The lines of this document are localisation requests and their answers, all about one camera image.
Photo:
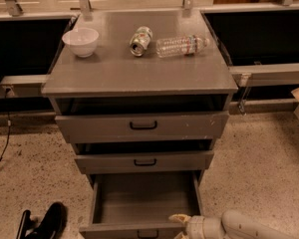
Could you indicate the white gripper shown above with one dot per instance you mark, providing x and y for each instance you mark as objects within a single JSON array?
[{"x": 194, "y": 228}]

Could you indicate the grey bottom drawer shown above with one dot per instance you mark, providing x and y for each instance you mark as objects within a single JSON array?
[{"x": 138, "y": 205}]

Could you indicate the grey drawer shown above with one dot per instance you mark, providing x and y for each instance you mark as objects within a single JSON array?
[
  {"x": 142, "y": 127},
  {"x": 144, "y": 162},
  {"x": 138, "y": 205}
]

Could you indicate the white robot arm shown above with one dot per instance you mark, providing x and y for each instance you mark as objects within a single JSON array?
[{"x": 231, "y": 225}]

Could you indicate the grey middle drawer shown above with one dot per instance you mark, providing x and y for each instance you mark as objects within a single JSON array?
[{"x": 144, "y": 162}]

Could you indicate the grey top drawer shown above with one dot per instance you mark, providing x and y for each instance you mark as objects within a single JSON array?
[{"x": 142, "y": 127}]

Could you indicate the grey drawer cabinet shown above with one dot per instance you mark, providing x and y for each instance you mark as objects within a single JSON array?
[{"x": 112, "y": 81}]

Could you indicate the black shoe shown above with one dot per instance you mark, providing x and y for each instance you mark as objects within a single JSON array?
[{"x": 52, "y": 223}]

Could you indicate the clear plastic water bottle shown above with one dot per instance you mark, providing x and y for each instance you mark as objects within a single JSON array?
[{"x": 178, "y": 46}]

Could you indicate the crushed soda can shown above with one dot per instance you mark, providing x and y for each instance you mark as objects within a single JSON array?
[{"x": 140, "y": 41}]

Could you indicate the white bowl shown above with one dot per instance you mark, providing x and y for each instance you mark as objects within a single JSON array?
[{"x": 82, "y": 42}]

